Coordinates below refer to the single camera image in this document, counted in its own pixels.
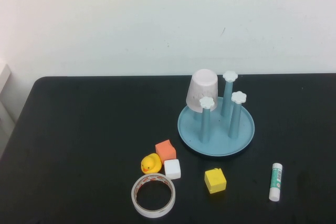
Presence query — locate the blue four-peg cup stand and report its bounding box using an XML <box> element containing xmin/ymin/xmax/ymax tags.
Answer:
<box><xmin>177</xmin><ymin>70</ymin><xmax>255</xmax><ymax>156</ymax></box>

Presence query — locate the green white glue stick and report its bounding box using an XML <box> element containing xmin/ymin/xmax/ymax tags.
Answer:
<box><xmin>268</xmin><ymin>163</ymin><xmax>285</xmax><ymax>202</ymax></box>

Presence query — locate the orange foam cube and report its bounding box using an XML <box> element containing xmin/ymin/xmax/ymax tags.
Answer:
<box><xmin>155</xmin><ymin>140</ymin><xmax>177</xmax><ymax>162</ymax></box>

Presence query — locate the pink plastic cup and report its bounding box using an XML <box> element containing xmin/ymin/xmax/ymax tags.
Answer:
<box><xmin>185</xmin><ymin>69</ymin><xmax>219</xmax><ymax>114</ymax></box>

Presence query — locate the yellow rubber duck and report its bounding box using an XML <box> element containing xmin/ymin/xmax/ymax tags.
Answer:
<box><xmin>141</xmin><ymin>153</ymin><xmax>163</xmax><ymax>175</ymax></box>

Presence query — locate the white tape roll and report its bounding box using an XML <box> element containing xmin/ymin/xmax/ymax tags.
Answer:
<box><xmin>130</xmin><ymin>173</ymin><xmax>176</xmax><ymax>219</ymax></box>

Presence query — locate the white foam cube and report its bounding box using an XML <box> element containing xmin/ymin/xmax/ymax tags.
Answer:
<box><xmin>164</xmin><ymin>158</ymin><xmax>182</xmax><ymax>180</ymax></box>

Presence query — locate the yellow foam cube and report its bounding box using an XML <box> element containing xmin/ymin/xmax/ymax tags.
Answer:
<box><xmin>204</xmin><ymin>167</ymin><xmax>227</xmax><ymax>195</ymax></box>

